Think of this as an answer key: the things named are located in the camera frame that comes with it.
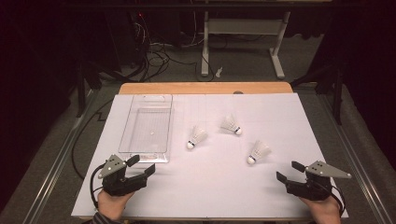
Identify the white table mat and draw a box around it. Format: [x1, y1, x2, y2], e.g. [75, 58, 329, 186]
[70, 92, 349, 218]

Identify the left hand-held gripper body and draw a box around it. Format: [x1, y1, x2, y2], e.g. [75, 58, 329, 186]
[98, 154, 148, 197]

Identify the white metal desk frame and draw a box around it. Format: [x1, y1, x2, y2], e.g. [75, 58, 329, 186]
[200, 10, 292, 80]

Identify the black metal stand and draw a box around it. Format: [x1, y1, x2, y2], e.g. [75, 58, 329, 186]
[290, 62, 347, 126]
[76, 60, 104, 119]

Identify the person's right hand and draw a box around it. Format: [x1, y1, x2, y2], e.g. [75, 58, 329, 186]
[299, 194, 344, 224]

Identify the long black floor cable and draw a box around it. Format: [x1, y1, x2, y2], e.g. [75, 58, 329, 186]
[71, 98, 116, 180]

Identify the black equipment tower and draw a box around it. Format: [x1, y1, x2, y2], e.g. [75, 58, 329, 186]
[104, 8, 150, 68]

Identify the tangle of floor cables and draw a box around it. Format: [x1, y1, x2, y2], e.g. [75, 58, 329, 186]
[130, 12, 216, 83]

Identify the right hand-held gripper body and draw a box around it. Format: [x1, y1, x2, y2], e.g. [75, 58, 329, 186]
[285, 160, 353, 202]

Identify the white shuttlecock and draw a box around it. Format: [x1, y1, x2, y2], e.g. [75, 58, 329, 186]
[186, 125, 209, 150]
[219, 114, 243, 136]
[247, 140, 273, 165]

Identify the wooden table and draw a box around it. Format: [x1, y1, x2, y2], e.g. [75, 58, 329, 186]
[118, 81, 294, 95]

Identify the clear plastic tray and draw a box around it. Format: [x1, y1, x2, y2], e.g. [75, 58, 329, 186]
[118, 93, 174, 164]

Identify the person's left hand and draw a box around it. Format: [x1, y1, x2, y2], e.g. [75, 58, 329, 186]
[97, 189, 135, 222]

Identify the right hand-held gripper black cable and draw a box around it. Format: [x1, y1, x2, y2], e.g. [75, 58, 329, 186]
[330, 185, 347, 217]

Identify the aluminium floor rail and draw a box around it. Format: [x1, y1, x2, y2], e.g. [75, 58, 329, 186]
[316, 91, 395, 224]
[21, 88, 101, 224]

